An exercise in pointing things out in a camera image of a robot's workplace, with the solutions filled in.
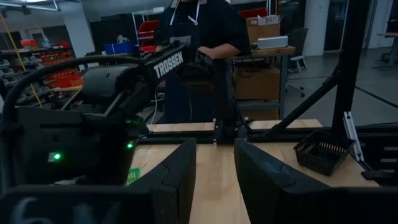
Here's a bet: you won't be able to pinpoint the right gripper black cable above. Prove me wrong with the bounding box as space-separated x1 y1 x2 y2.
0 54 144 125

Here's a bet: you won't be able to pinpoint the blue plastic bin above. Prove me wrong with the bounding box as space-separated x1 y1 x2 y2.
104 42 136 56

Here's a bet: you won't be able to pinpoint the yellow hanging cable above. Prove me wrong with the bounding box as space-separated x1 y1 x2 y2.
0 11 44 109

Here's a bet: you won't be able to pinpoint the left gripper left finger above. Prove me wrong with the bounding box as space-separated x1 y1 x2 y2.
127 138 198 224

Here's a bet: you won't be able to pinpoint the wooden side table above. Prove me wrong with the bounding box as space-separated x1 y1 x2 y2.
234 45 297 119

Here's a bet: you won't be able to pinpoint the red plastic bins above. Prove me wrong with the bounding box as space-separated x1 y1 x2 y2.
55 73 85 89

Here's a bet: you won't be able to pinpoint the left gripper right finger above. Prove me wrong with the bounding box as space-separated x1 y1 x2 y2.
233 138 330 224

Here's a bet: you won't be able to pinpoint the flat white box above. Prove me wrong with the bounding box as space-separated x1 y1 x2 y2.
257 35 289 50

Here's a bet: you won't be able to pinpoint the person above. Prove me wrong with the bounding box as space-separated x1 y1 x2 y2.
154 0 252 124

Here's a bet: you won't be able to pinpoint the silver aluminium bracket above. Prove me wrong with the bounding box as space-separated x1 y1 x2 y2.
342 111 365 162

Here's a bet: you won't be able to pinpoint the storage shelf with small bins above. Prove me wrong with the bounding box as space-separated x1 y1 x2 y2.
0 39 85 111

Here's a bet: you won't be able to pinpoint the black aluminium rig frame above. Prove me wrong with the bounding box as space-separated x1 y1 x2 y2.
136 0 398 187

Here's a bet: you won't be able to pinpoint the green plastic basket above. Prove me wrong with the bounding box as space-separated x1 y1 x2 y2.
126 167 142 187

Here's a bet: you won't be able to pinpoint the open cardboard box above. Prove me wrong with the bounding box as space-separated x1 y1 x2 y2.
245 14 282 46

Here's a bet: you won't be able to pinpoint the black plastic basket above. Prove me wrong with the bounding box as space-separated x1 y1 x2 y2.
293 129 357 177

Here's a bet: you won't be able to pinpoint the large closed cardboard box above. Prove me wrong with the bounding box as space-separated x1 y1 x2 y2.
233 66 282 102

